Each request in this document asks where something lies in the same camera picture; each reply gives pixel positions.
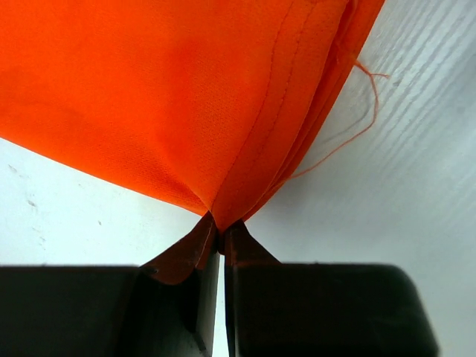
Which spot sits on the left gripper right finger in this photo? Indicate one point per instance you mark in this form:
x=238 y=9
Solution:
x=258 y=318

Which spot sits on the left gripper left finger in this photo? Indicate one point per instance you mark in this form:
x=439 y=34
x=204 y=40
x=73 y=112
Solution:
x=173 y=304

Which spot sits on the orange t-shirt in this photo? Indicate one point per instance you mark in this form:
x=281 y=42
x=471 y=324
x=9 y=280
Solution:
x=208 y=105

